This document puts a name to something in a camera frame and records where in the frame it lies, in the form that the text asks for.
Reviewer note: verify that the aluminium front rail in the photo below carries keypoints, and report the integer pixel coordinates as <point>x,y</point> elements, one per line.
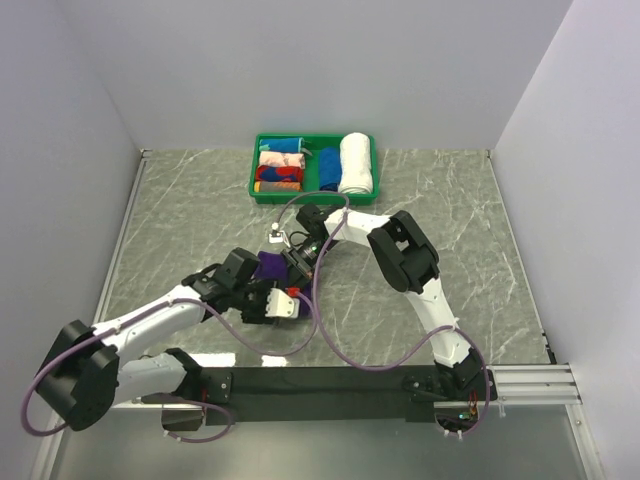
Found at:
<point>516,385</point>

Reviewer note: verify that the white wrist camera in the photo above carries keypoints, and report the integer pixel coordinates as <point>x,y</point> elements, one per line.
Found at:
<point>279,305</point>
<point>278,235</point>

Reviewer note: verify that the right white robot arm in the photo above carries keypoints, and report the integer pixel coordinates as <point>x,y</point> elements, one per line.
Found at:
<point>409,264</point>

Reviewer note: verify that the orange grey rolled towel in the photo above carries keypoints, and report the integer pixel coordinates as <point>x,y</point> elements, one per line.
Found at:
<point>277,187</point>

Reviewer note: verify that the left aluminium side rail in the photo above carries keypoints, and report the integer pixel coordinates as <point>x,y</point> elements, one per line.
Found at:
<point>106,292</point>

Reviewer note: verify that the teal blue rolled towel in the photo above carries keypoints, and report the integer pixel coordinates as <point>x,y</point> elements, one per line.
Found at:
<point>282,144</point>

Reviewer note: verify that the red blue rolled towel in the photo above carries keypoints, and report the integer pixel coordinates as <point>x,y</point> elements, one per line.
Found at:
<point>279,174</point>

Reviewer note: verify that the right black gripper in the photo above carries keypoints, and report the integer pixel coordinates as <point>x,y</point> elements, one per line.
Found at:
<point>300,273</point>

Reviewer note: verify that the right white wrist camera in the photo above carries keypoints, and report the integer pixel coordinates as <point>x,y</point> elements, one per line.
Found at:
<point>278,235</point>

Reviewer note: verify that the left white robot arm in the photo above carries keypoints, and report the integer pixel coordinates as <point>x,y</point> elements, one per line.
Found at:
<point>90,369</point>

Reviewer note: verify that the pink rolled towel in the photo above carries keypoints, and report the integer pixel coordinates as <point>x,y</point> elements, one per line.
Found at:
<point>279,159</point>

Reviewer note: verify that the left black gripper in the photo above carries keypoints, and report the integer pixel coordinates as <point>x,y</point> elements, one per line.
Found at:
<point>259,315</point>

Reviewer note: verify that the black base bar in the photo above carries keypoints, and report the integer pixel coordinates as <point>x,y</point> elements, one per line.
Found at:
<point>410,392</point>

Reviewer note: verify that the right aluminium side rail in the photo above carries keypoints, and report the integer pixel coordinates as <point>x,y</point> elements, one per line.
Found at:
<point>550,354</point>

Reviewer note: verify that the aluminium side rail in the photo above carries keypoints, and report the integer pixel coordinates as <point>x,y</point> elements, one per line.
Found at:
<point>106,292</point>
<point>550,354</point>

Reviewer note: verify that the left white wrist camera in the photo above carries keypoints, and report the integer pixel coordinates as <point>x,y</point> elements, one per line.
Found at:
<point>279,305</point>

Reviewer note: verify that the white rolled towel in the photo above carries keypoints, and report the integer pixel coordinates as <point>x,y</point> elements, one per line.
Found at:
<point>356,164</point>

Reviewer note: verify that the purple towel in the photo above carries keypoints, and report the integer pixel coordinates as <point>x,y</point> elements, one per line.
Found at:
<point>272,269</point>

